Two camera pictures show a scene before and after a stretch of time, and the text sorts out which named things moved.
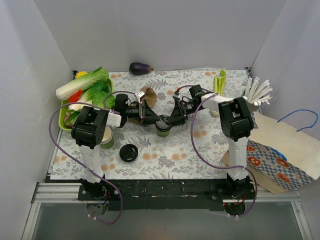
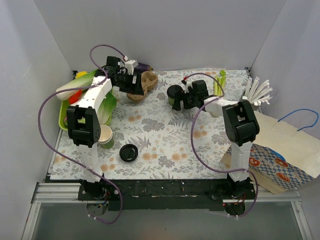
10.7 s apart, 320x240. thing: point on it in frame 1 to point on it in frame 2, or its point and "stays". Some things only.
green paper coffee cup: (163, 134) to (171, 101)
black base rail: (149, 195) stays
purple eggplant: (138, 68) stays
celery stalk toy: (219, 82) stays
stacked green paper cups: (107, 141) stays
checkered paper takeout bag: (280, 158) stays
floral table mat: (196, 149) stays
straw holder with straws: (257, 93) stays
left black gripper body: (144, 112) to (136, 83)
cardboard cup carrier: (150, 97) to (149, 81)
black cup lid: (162, 124) to (172, 89)
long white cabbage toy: (72, 87) stays
